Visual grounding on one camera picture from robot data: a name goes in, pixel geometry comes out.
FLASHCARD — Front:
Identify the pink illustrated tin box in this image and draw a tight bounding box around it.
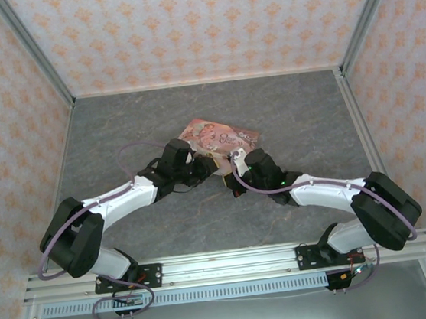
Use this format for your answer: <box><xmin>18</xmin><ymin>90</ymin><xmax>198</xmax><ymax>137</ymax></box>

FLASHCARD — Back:
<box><xmin>175</xmin><ymin>112</ymin><xmax>265</xmax><ymax>183</ymax></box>

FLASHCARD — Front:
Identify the circuit board with green light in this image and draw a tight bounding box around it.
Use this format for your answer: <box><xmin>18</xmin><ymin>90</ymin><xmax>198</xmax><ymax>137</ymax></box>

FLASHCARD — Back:
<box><xmin>338</xmin><ymin>259</ymin><xmax>379</xmax><ymax>283</ymax></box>

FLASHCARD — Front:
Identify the small circuit board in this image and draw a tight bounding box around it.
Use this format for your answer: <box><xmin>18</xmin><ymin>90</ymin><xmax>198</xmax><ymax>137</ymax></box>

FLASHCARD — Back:
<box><xmin>112</xmin><ymin>292</ymin><xmax>145</xmax><ymax>308</ymax></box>

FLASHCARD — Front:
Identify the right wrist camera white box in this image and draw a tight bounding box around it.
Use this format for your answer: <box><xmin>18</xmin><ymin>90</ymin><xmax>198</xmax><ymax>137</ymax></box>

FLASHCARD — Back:
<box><xmin>229</xmin><ymin>146</ymin><xmax>251</xmax><ymax>180</ymax></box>

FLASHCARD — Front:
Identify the long aluminium mounting rail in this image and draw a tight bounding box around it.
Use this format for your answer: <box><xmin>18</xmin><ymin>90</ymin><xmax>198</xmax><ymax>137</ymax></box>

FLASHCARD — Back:
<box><xmin>20</xmin><ymin>226</ymin><xmax>426</xmax><ymax>306</ymax></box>

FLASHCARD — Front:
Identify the thin aluminium rail at wall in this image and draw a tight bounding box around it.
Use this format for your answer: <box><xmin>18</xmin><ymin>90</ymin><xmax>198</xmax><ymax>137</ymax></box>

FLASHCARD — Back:
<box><xmin>72</xmin><ymin>62</ymin><xmax>343</xmax><ymax>101</ymax></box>

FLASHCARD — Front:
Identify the slotted grey cable duct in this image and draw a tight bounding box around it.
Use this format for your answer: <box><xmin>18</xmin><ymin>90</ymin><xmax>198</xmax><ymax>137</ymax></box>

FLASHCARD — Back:
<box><xmin>40</xmin><ymin>271</ymin><xmax>331</xmax><ymax>319</ymax></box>

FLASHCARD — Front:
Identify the aluminium side rail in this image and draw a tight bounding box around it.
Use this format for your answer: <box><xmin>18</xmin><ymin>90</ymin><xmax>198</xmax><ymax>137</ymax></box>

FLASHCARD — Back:
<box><xmin>333</xmin><ymin>62</ymin><xmax>415</xmax><ymax>237</ymax></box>

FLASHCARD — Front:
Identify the aluminium frame post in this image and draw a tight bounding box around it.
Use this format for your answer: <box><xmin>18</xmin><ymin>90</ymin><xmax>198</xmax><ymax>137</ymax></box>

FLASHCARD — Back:
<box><xmin>332</xmin><ymin>0</ymin><xmax>416</xmax><ymax>76</ymax></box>
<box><xmin>0</xmin><ymin>0</ymin><xmax>77</xmax><ymax>117</ymax></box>

